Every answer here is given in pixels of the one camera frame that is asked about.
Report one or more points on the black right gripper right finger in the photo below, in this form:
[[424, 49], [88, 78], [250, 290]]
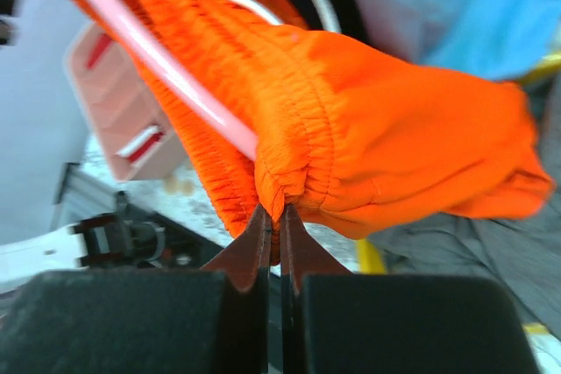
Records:
[[336, 321]]

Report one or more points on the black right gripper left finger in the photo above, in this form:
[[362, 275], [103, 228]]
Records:
[[115, 314]]

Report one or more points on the orange shorts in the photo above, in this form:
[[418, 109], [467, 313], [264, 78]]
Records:
[[357, 140]]

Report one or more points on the pink wavy hanger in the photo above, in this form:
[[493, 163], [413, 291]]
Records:
[[160, 61]]

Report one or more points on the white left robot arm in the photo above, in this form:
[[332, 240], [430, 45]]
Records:
[[64, 80]]

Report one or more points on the grey shorts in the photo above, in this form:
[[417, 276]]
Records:
[[522, 255]]

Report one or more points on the light blue shorts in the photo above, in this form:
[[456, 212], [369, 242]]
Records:
[[493, 39]]

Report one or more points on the yellow plastic tray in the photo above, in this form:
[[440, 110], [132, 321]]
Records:
[[370, 256]]

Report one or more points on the pink divided organizer tray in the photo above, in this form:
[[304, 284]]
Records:
[[134, 134]]

